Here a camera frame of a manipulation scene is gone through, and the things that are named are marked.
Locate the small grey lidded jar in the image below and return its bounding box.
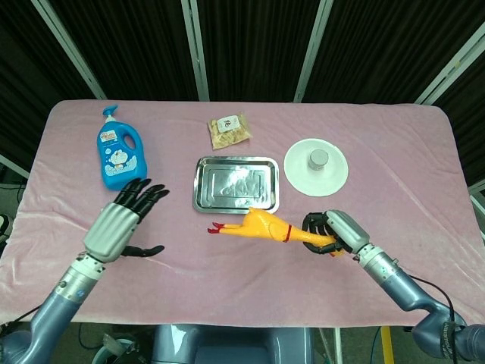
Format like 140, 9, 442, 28
307, 149, 330, 171

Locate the white paper plate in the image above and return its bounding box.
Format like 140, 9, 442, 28
283, 138, 349, 198

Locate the stainless steel rectangular tray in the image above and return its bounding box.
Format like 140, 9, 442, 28
192, 155, 282, 215

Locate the dark pleated curtain panel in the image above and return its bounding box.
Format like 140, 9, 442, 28
48, 0, 200, 102
196, 0, 321, 102
431, 64, 485, 187
302, 0, 480, 104
0, 0, 95, 171

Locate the clear bag of snacks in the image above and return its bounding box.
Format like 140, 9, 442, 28
206, 111, 253, 151

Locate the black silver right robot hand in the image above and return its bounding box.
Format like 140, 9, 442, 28
302, 209, 371, 257

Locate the pink fleece tablecloth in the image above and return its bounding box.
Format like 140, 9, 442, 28
0, 99, 485, 326

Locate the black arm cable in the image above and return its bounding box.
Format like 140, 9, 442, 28
408, 275, 462, 327

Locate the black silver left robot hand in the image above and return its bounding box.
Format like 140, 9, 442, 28
82, 177, 171, 264

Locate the blue-grey robot torso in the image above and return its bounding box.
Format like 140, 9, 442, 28
151, 324, 315, 364

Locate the white metal frame post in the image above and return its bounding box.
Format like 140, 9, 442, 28
32, 0, 108, 101
469, 185, 485, 213
180, 0, 211, 102
293, 0, 335, 103
0, 153, 31, 179
414, 36, 485, 105

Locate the yellow rubber chicken toy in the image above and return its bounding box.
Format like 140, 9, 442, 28
206, 207, 348, 259

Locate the pale plastic bucket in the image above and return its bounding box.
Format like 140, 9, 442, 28
92, 333, 136, 364

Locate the blue cartoon detergent bottle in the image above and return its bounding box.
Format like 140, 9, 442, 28
97, 105, 149, 191

